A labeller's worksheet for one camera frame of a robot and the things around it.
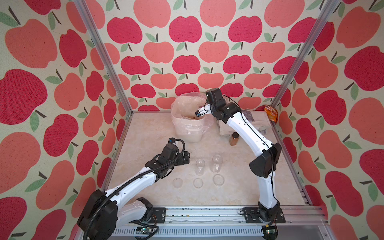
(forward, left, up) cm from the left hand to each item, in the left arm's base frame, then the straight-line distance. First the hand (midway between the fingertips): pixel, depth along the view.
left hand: (185, 157), depth 83 cm
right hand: (+24, -18, +23) cm, 38 cm away
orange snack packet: (+41, -66, -4) cm, 78 cm away
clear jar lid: (-8, -20, -12) cm, 25 cm away
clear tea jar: (-5, -8, -2) cm, 10 cm away
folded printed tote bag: (+29, -49, +2) cm, 57 cm away
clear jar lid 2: (-10, -8, -12) cm, 17 cm away
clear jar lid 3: (-11, +4, -11) cm, 16 cm away
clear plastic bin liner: (+12, -2, +12) cm, 17 cm away
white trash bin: (+12, -2, +12) cm, 17 cm away
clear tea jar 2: (-4, -18, -4) cm, 19 cm away
